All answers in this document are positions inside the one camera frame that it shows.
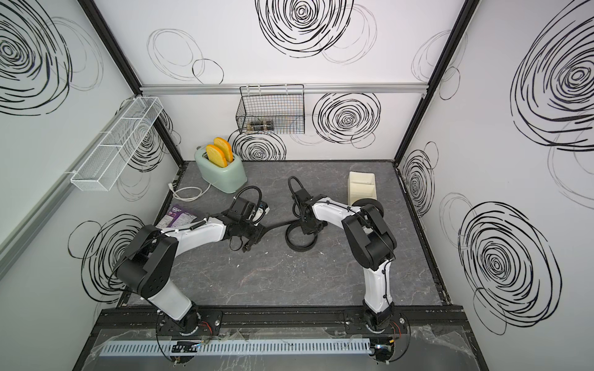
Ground rear yellow toast slice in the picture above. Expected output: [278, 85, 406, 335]
[213, 137, 234, 163]

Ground front yellow toast slice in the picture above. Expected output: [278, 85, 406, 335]
[206, 145, 228, 168]

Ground purple snack packet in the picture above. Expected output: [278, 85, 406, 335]
[156, 205, 196, 229]

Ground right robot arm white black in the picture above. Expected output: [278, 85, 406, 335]
[291, 190, 397, 333]

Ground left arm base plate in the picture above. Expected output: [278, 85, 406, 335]
[156, 309, 223, 337]

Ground long black leather belt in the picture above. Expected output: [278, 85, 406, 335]
[261, 220, 318, 253]

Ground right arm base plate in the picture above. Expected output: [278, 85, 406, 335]
[343, 306, 410, 335]

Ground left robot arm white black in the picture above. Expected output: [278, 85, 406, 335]
[113, 198, 269, 335]

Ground cream divided storage organizer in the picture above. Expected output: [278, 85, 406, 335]
[347, 172, 377, 205]

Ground yellow toast slice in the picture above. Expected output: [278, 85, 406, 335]
[206, 145, 228, 168]
[213, 137, 234, 163]

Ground slotted grey cable duct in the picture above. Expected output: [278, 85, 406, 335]
[99, 339, 372, 358]

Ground mint green toaster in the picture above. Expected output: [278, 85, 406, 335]
[194, 147, 248, 194]

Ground white mesh wall shelf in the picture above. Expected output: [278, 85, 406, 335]
[71, 96, 163, 192]

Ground white toaster power cord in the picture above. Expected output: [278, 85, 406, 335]
[167, 181, 212, 203]

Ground dark item in basket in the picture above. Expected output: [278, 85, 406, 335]
[244, 120, 275, 132]

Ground black wire wall basket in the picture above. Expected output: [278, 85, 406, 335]
[235, 84, 306, 134]

